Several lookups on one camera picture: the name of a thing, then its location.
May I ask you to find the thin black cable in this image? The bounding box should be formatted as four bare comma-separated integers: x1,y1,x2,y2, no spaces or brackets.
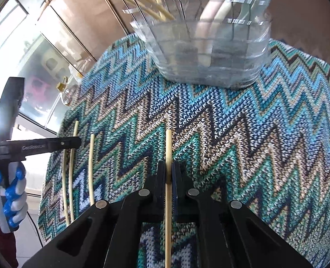
26,211,45,247

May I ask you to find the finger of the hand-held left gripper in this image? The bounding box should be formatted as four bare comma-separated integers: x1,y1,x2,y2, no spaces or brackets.
21,136,82,159
0,77,25,143

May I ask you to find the glass sliding door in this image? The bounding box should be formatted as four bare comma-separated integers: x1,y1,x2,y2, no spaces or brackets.
0,0,121,134

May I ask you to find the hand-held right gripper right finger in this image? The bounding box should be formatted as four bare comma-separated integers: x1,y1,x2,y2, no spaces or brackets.
172,160,315,268

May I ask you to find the person's left hand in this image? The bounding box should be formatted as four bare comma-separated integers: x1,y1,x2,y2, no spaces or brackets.
0,162,29,233

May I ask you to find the zigzag knitted cloth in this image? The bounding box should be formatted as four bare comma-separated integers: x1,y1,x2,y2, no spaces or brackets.
38,32,330,268

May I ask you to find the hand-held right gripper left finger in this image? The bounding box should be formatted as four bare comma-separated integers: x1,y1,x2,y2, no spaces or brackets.
23,160,167,268

